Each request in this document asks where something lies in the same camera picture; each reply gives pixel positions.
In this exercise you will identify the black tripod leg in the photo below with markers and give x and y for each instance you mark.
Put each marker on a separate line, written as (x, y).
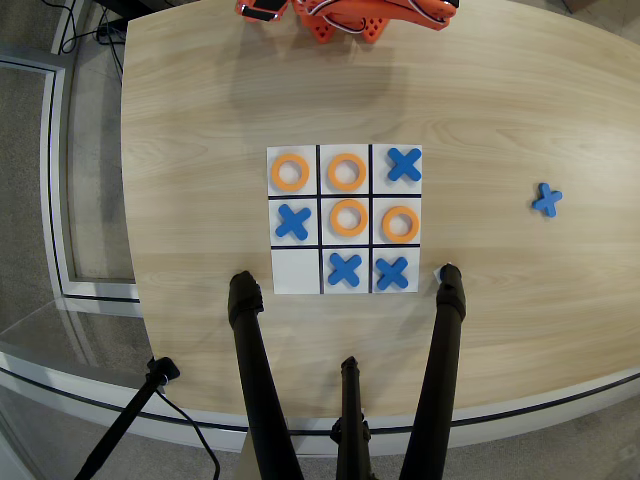
(440, 370)
(351, 415)
(255, 370)

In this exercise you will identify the grey metal floor frame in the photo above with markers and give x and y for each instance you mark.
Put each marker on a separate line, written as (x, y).
(54, 175)

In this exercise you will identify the small white tag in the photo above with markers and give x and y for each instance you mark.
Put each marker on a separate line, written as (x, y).
(436, 274)

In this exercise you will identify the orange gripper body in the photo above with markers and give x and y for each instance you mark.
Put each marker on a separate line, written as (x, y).
(260, 11)

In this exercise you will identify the blue foam cross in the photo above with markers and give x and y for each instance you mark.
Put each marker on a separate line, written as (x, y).
(404, 164)
(293, 221)
(547, 200)
(345, 269)
(392, 273)

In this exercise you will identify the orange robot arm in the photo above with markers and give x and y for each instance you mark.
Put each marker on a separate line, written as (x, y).
(370, 10)

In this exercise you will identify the white tic-tac-toe board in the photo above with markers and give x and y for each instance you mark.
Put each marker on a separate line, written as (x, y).
(295, 272)

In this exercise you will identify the thin black stand pole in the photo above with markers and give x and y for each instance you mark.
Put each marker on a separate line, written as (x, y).
(130, 415)

